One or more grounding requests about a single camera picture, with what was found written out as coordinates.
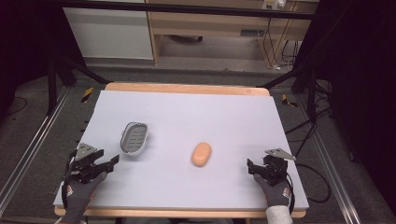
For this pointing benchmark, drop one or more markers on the dark curtain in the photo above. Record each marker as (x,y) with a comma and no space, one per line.
(361,93)
(25,37)

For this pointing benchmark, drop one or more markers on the white power strip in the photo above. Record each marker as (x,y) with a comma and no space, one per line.
(274,3)

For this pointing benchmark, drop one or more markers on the metal soap dish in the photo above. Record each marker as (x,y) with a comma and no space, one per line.
(134,138)

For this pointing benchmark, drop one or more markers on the wooden table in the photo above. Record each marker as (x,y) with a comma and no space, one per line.
(186,88)

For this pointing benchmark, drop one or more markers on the person's left hand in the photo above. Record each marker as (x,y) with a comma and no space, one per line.
(77,196)

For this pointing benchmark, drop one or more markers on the orange soap bar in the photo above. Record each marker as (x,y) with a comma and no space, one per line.
(201,154)

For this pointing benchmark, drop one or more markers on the black metal stand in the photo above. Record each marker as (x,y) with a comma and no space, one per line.
(311,93)
(52,81)

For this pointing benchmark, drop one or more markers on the black frame bar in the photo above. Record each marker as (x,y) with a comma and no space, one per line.
(186,8)

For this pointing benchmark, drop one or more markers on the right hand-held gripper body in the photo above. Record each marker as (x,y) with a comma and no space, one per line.
(275,168)

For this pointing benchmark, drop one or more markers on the wooden desk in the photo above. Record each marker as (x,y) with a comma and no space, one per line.
(211,23)

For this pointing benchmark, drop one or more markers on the white cabinet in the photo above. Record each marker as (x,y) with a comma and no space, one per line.
(109,34)

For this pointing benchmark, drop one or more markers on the person's right hand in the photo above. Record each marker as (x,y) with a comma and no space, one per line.
(277,194)

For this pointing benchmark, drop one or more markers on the aluminium floor rail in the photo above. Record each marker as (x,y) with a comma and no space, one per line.
(334,177)
(34,146)

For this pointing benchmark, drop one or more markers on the white foam mat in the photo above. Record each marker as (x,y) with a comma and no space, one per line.
(193,115)

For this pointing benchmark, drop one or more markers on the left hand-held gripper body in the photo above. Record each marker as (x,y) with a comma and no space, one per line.
(85,151)

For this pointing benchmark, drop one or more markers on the yellow black floor tape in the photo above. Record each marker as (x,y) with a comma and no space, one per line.
(289,101)
(87,94)

